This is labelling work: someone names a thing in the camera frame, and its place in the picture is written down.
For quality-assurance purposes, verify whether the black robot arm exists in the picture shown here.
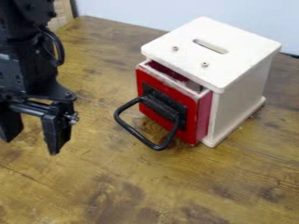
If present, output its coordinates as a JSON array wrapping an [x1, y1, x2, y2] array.
[[0, 0, 79, 155]]

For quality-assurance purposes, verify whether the white wooden box cabinet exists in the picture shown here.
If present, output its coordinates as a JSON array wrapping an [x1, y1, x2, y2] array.
[[142, 17, 282, 147]]

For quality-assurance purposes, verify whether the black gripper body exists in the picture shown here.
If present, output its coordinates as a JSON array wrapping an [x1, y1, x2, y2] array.
[[0, 50, 79, 125]]

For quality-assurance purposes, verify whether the right screw on box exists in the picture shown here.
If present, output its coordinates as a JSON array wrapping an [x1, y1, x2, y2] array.
[[201, 61, 210, 67]]

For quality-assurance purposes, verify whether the red drawer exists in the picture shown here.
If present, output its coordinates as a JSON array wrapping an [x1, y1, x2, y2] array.
[[135, 60, 213, 145]]

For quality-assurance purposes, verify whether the black metal drawer handle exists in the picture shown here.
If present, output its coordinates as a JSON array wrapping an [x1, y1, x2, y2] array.
[[114, 94, 187, 151]]

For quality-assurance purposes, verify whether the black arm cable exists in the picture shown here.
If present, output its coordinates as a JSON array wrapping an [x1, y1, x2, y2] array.
[[36, 25, 67, 67]]

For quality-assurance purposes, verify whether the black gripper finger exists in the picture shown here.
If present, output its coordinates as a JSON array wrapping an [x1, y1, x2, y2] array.
[[0, 102, 24, 143], [42, 114, 71, 155]]

